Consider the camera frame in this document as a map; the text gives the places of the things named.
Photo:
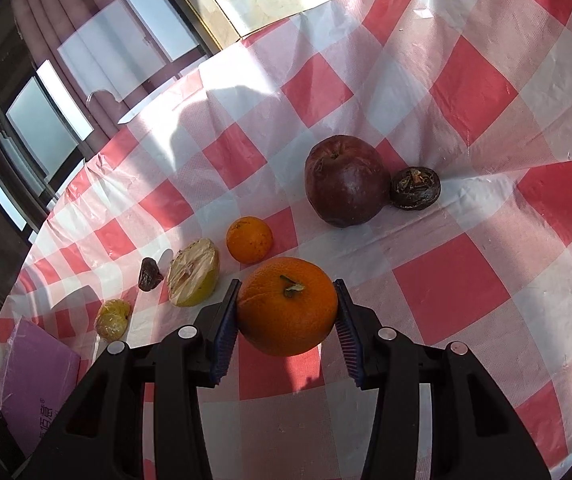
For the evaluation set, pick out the dark red apple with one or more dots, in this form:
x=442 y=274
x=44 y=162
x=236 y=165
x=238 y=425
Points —
x=346 y=181

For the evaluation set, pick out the small dark dried fruit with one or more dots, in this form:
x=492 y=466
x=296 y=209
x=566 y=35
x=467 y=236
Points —
x=150 y=275

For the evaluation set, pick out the small orange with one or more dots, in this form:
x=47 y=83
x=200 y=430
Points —
x=249 y=240

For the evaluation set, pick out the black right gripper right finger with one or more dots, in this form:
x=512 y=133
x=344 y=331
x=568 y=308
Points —
x=475 y=431

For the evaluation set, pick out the cut apple half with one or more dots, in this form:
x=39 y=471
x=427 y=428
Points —
x=193 y=274

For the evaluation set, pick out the dark dried fruit right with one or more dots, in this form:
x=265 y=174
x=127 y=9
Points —
x=415 y=188

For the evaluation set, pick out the yellow fruit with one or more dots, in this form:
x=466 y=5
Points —
x=112 y=319

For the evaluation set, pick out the purple cardboard box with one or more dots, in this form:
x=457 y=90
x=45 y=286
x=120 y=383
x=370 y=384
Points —
x=38 y=374

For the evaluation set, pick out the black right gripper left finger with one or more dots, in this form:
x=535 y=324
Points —
x=98 y=432

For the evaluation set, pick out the pink curtain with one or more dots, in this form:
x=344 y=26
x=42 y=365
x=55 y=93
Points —
x=112 y=57

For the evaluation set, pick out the large orange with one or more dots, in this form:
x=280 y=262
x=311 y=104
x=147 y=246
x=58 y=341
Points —
x=286 y=307

